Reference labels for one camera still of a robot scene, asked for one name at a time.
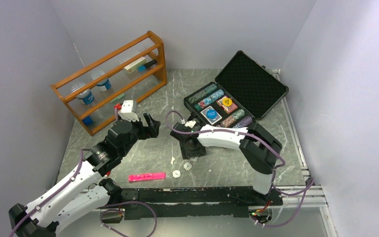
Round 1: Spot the black base frame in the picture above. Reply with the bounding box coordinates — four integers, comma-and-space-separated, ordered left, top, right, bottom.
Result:
101, 178, 283, 221

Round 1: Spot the blue round button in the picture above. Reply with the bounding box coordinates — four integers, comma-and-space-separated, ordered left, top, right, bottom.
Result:
205, 109, 217, 119

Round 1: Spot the blue jar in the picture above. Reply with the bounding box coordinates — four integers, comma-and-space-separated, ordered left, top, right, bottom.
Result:
95, 78, 112, 92
76, 89, 94, 105

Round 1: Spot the red blue chip row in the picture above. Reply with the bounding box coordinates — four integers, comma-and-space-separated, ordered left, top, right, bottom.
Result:
194, 89, 225, 111

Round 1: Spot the yellow big blind button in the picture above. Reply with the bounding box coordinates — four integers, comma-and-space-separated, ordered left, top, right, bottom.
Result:
222, 98, 233, 107

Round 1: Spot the black blue marker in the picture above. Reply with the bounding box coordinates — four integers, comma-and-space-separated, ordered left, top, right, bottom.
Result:
138, 59, 157, 72

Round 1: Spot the white green box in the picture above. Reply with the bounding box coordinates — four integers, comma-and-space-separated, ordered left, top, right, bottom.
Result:
123, 57, 147, 74

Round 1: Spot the brown green chip row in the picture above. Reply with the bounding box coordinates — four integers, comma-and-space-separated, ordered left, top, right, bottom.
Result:
220, 109, 246, 128

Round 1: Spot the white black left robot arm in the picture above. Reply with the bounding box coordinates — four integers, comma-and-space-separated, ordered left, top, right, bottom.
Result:
8, 113, 161, 237

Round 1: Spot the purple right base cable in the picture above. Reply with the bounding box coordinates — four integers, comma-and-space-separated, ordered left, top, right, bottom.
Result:
250, 178, 316, 229

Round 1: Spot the blue object lower shelf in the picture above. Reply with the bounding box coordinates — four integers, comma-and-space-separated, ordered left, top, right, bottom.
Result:
82, 116, 94, 126

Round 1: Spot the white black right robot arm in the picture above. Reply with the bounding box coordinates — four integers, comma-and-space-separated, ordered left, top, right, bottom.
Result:
169, 122, 285, 205

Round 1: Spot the pink highlighter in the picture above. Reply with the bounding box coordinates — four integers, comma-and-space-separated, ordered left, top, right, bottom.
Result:
128, 172, 166, 183

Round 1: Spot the orange wooden shelf rack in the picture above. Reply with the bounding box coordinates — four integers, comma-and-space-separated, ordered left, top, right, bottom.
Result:
50, 31, 167, 136

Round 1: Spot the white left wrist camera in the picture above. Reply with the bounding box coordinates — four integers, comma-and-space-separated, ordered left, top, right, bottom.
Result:
114, 100, 139, 122

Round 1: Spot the black poker case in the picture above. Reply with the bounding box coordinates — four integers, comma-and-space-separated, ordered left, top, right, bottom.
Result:
183, 50, 289, 128

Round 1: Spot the green blue chip row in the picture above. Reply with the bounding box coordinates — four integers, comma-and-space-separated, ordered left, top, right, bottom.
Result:
188, 84, 217, 103

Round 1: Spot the blue purple chip row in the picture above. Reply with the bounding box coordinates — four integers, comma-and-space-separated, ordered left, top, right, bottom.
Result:
233, 116, 253, 128

